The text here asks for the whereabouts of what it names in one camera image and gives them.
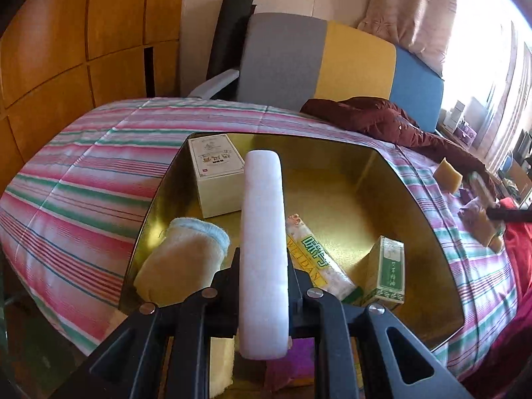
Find maroon jacket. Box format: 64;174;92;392
299;97;499;184

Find magenta packet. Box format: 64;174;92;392
266;338;317;395

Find green white small box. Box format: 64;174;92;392
359;236;406;306

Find cream sock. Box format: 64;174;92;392
133;217;230;306

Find white sponge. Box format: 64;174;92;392
238;148;291;360

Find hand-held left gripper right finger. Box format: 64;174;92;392
287;253;474;399

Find pale pink wrapped packet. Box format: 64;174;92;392
458;201;487;227

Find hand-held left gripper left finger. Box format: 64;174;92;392
62;247;242;399

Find wooden wardrobe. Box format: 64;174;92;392
0;0;186;184

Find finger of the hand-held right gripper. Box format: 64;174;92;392
486;209;532;223

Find yellow green snack packet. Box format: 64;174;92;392
286;214;357;300

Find purple storage box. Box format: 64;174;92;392
455;122;478;147

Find pink patterned curtain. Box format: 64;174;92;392
357;0;460;77

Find yellow sponge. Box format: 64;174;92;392
434;158;464;194
474;210;505;252
208;336;237;399

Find striped bed sheet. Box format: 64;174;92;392
0;97;520;372

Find grey yellow blue headboard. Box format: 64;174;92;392
187;12;445;134

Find cream carton box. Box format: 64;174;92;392
188;134;245;219

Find red blanket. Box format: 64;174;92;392
478;199;532;341

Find gold lined maroon box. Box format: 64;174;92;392
118;132;465;352

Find white drawer box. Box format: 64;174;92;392
443;100;468;130

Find black rolled mat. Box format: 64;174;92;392
206;0;256;81

